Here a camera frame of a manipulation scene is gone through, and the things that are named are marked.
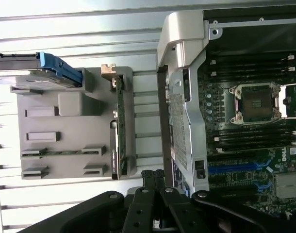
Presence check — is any blue expansion slot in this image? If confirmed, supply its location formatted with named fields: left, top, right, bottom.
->
left=208, top=162, right=261, bottom=174

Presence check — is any CPU socket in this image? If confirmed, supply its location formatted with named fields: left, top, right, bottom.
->
left=225, top=82, right=282, bottom=126

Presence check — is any open Dell PC case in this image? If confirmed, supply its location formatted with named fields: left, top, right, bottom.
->
left=156, top=9, right=296, bottom=233

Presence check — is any metal socket cover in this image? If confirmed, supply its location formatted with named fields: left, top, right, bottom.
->
left=276, top=83, right=296, bottom=119

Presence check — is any hard disk in blue caddy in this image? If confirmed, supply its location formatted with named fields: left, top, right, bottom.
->
left=0, top=51, right=83, bottom=88

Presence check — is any green motherboard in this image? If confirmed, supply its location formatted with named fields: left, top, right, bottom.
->
left=198, top=55, right=296, bottom=214

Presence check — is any silver chipset heatsink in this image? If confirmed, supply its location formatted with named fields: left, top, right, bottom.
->
left=273, top=173, right=296, bottom=199

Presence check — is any grey plastic parts rack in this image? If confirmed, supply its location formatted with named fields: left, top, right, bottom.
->
left=9, top=66, right=136, bottom=181

